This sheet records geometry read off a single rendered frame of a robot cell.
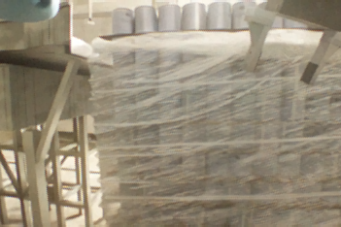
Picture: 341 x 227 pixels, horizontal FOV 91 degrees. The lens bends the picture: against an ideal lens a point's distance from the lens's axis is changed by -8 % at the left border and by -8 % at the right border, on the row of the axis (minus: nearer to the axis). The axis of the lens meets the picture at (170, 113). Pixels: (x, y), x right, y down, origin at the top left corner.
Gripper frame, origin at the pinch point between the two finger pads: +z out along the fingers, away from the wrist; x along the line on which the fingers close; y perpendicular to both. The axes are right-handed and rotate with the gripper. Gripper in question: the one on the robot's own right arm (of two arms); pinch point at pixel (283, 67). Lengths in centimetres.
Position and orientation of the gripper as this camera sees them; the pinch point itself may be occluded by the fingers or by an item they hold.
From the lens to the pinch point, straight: 40.7
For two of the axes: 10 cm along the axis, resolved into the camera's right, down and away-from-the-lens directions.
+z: -1.8, 8.6, 4.8
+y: 0.4, 5.0, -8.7
